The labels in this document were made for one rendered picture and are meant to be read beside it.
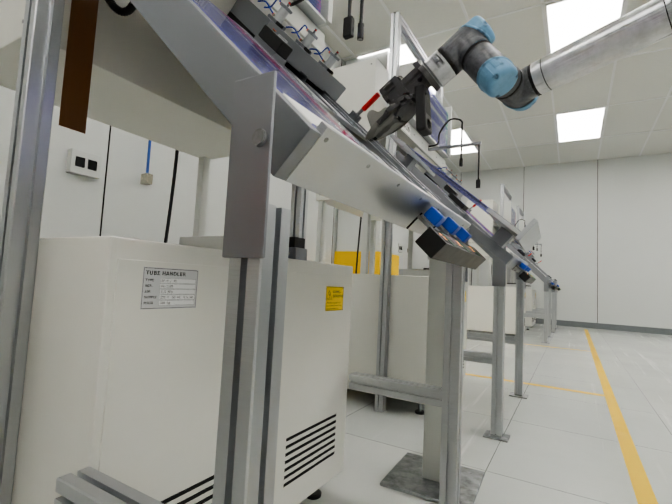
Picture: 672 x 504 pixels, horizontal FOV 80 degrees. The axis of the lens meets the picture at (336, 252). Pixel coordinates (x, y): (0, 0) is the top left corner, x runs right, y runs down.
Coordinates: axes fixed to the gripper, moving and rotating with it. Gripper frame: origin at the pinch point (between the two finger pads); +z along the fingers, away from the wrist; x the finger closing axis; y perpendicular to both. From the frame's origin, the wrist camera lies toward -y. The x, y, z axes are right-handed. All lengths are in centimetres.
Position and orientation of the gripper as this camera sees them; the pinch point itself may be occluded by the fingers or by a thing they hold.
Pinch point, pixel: (372, 138)
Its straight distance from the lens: 108.2
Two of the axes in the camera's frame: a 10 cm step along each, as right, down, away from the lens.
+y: -4.6, -8.1, 3.6
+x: -5.1, -0.9, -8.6
